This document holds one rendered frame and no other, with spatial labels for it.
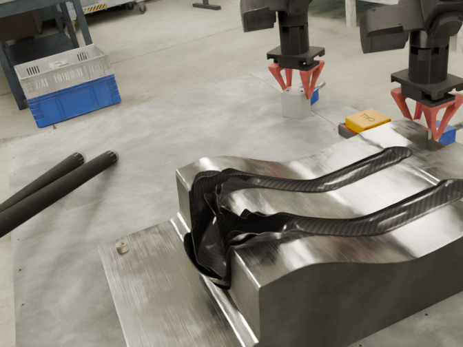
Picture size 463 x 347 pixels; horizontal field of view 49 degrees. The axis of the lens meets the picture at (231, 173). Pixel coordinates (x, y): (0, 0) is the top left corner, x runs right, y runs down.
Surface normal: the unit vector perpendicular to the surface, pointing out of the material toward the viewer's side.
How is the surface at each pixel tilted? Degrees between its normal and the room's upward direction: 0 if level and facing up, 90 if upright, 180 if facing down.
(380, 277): 90
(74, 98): 91
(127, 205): 0
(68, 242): 0
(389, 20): 45
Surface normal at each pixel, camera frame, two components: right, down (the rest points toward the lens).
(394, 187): -0.21, -0.83
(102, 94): 0.45, 0.40
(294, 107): -0.63, 0.48
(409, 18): -0.14, -0.25
